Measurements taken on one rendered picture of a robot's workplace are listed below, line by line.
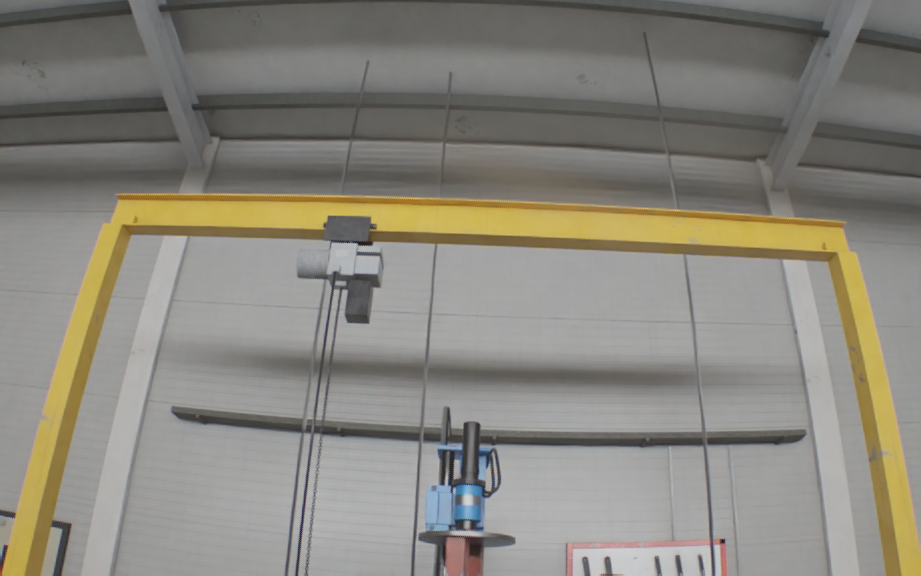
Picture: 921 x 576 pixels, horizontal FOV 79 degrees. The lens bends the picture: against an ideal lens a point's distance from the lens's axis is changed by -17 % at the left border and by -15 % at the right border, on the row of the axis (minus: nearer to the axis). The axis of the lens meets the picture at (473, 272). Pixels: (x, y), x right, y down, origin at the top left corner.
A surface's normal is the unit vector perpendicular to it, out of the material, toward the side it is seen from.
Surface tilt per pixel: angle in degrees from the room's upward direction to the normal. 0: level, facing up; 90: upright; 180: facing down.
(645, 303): 90
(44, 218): 90
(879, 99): 173
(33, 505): 90
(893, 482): 90
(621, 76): 173
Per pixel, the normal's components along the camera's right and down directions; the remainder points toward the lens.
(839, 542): 0.01, -0.50
